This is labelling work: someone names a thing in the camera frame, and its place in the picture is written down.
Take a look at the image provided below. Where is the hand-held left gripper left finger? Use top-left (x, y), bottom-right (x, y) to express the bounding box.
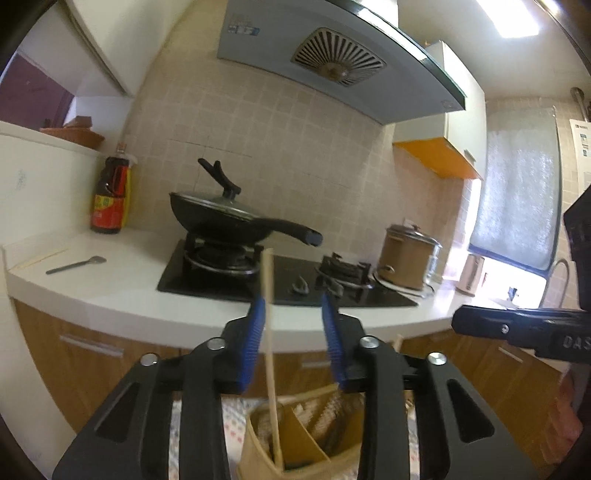
top-left (52, 295), bottom-right (267, 480)

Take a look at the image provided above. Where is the metal wall pipe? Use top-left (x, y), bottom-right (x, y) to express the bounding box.
top-left (570, 87), bottom-right (591, 123)

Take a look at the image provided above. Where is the glass wok lid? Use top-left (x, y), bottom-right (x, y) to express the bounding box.
top-left (172, 158), bottom-right (254, 219)

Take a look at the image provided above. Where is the wooden chopstick pair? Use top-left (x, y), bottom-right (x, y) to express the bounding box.
top-left (16, 248), bottom-right (70, 271)

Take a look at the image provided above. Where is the white and orange wall cabinet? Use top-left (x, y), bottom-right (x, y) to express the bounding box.
top-left (392, 41), bottom-right (488, 180)

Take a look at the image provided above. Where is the grey metal spoon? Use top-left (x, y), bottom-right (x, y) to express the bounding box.
top-left (45, 255), bottom-right (107, 276)

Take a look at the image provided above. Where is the bamboo utensil holder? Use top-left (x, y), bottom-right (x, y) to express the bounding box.
top-left (238, 385), bottom-right (370, 480)

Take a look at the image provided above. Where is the ceiling light panel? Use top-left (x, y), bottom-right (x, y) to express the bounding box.
top-left (475, 0), bottom-right (541, 40)

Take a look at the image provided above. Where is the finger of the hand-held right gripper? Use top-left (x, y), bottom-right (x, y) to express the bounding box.
top-left (451, 305), bottom-right (552, 355)

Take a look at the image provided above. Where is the black wok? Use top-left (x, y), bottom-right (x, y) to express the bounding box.
top-left (169, 191), bottom-right (324, 248)

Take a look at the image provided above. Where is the wooden base cabinet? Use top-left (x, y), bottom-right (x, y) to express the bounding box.
top-left (11, 298), bottom-right (573, 435)

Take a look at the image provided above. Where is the striped woven tablecloth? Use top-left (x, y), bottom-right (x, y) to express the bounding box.
top-left (172, 396), bottom-right (419, 480)

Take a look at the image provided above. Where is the frosted window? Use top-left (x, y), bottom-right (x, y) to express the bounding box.
top-left (468, 108), bottom-right (563, 274)

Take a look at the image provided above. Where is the black gas stove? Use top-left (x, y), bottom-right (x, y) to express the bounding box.
top-left (157, 237), bottom-right (419, 309)

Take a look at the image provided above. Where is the wall poster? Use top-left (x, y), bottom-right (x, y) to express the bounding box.
top-left (570, 119), bottom-right (591, 160)

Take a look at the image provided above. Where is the dark soy sauce bottle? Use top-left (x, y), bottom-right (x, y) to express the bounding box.
top-left (90, 142), bottom-right (136, 234)

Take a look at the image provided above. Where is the brown rice cooker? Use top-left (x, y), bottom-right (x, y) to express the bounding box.
top-left (376, 223), bottom-right (443, 291)

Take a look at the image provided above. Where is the woven basket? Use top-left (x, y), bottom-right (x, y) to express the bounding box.
top-left (39, 115), bottom-right (105, 150)

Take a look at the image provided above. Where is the range hood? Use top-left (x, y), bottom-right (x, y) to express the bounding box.
top-left (217, 0), bottom-right (467, 125)

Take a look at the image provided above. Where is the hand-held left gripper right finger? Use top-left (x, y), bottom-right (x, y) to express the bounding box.
top-left (321, 292), bottom-right (539, 480)

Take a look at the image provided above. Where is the white refrigerator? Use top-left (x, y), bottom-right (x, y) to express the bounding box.
top-left (0, 121), bottom-right (110, 261)

